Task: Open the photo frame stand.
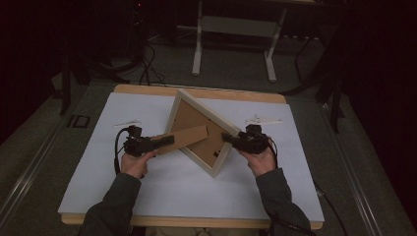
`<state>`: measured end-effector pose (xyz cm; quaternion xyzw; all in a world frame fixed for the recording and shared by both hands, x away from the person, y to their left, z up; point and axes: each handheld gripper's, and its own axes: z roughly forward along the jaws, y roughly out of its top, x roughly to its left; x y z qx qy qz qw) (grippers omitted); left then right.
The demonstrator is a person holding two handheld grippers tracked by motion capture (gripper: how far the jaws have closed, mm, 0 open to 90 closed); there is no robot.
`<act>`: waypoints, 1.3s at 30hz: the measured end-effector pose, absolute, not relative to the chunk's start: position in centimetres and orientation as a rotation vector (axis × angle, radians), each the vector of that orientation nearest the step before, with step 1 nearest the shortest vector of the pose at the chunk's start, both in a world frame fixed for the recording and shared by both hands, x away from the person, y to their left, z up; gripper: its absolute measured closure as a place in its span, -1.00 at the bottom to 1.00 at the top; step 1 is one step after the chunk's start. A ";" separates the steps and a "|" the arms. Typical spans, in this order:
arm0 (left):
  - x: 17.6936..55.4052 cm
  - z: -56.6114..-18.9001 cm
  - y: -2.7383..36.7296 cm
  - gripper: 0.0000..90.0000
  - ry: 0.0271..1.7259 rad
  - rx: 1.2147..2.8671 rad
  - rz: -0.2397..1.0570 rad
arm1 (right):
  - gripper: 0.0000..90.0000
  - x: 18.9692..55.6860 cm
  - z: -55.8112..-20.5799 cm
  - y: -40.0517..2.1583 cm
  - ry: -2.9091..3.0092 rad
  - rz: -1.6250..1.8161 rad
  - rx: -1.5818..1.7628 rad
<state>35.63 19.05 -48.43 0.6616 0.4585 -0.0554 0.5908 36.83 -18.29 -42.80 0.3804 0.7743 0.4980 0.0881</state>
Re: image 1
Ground wooden picture frame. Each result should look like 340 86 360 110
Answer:
152 88 242 178

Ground white metal desk frame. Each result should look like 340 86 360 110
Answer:
191 0 290 84

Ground metal floor rail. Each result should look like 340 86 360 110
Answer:
319 103 384 236
0 122 64 225

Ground wooden table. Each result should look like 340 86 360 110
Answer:
60 84 324 230

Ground black floor cables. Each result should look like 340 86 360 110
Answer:
137 41 167 88

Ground black metal stand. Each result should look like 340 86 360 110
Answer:
58 53 131 116
281 32 346 134

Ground black floor socket box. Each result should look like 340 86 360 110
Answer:
66 114 91 129

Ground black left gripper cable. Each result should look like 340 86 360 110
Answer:
113 127 133 177

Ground person's right hand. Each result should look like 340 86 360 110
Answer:
238 139 278 178

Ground person's left hand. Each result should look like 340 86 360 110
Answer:
120 148 159 180

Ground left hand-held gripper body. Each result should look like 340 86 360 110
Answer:
113 120 155 158

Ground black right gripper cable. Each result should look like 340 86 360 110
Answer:
266 138 348 236

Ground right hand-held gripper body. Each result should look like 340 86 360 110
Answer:
236 114 283 155

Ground white table mat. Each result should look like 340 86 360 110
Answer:
57 91 326 222

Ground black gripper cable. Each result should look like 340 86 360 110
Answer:
266 138 348 236
113 127 133 177

